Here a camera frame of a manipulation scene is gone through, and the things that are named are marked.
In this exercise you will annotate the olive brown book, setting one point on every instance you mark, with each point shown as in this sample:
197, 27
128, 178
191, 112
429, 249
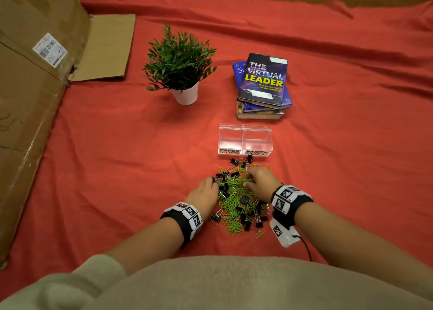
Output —
260, 116

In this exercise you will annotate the pile of black binder clips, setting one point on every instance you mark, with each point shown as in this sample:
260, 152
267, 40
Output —
216, 217

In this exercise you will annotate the person's left forearm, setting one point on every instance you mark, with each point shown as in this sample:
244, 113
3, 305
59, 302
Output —
145, 245

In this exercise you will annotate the red cloth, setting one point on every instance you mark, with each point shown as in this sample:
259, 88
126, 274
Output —
338, 117

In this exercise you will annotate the green plant in white pot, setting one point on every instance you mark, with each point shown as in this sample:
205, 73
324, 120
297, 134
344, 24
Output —
179, 59

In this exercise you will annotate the brown cardboard box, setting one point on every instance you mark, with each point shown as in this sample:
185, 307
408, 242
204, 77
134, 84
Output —
30, 117

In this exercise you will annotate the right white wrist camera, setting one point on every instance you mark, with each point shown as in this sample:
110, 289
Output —
282, 233

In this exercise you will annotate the clear two-compartment plastic box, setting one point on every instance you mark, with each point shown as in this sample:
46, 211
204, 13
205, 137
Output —
257, 140

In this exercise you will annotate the beige sweater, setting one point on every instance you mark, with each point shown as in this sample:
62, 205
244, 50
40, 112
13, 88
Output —
216, 286

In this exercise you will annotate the blue and yellow book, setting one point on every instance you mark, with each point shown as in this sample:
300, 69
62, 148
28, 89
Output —
257, 107

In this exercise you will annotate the black marker wristband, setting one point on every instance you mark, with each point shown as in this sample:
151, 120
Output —
182, 218
287, 201

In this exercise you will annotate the right black marker wristband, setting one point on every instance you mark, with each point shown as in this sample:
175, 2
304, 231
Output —
287, 201

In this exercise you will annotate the person's left hand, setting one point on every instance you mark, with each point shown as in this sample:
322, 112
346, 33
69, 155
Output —
203, 196

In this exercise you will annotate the left black marker wristband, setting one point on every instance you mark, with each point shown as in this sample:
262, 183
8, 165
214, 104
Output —
182, 218

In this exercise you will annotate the person's right forearm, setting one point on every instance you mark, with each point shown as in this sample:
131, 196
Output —
355, 242

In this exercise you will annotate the black book with yellow print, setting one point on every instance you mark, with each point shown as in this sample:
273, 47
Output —
262, 83

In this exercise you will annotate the person's right hand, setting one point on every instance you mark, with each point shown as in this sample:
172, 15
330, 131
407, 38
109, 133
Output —
262, 183

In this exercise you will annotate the pile of green paper clips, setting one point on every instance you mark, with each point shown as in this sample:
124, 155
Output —
231, 223

